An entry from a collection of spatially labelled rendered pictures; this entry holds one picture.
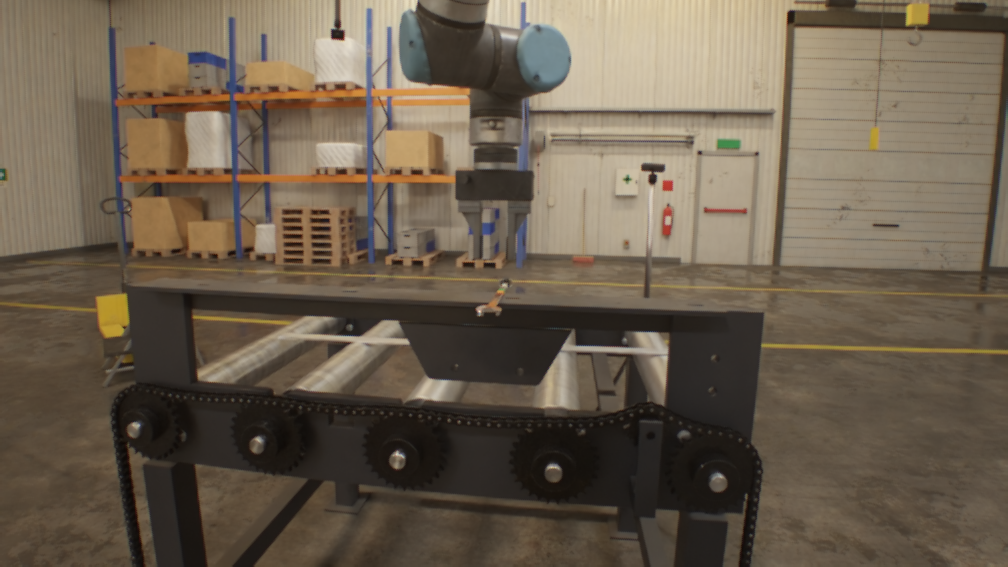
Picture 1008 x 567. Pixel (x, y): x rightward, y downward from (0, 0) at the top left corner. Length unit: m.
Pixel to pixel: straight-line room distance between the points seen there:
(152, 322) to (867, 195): 11.19
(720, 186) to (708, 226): 0.80
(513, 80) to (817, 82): 10.54
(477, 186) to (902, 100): 11.28
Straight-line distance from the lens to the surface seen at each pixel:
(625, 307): 0.91
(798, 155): 10.85
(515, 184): 0.83
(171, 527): 1.48
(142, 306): 1.33
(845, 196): 11.25
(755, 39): 10.95
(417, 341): 1.03
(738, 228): 10.47
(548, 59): 0.72
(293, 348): 1.71
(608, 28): 10.45
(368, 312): 1.06
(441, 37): 0.66
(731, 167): 10.40
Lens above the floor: 1.37
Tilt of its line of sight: 7 degrees down
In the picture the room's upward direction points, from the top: 1 degrees clockwise
